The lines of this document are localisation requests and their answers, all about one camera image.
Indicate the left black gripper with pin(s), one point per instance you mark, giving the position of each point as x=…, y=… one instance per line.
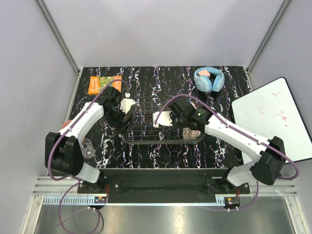
x=113, y=123

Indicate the beige patterned bowl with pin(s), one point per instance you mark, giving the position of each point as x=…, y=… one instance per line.
x=189, y=134

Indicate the wire dish rack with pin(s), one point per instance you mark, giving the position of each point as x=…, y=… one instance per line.
x=141, y=129

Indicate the small pink cup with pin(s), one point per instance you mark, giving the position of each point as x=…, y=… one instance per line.
x=66, y=124

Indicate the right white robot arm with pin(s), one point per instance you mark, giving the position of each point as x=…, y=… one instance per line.
x=265, y=154

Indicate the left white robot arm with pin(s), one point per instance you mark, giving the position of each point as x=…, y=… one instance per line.
x=63, y=152

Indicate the light blue headphones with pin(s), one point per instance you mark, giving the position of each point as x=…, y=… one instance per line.
x=214, y=83

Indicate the orange book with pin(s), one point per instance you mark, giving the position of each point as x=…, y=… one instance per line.
x=97, y=83

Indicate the pink cube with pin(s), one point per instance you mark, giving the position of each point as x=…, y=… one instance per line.
x=204, y=73

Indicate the clear drinking glass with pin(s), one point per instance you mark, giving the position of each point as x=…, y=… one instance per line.
x=87, y=148

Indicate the white whiteboard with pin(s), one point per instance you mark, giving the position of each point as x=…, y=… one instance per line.
x=271, y=111

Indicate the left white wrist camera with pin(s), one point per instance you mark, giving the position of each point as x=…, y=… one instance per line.
x=126, y=103

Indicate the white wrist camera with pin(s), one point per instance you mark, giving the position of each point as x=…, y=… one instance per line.
x=126, y=103
x=162, y=119

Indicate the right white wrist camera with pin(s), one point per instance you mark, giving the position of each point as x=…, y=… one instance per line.
x=162, y=119

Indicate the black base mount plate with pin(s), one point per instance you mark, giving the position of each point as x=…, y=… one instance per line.
x=117, y=181

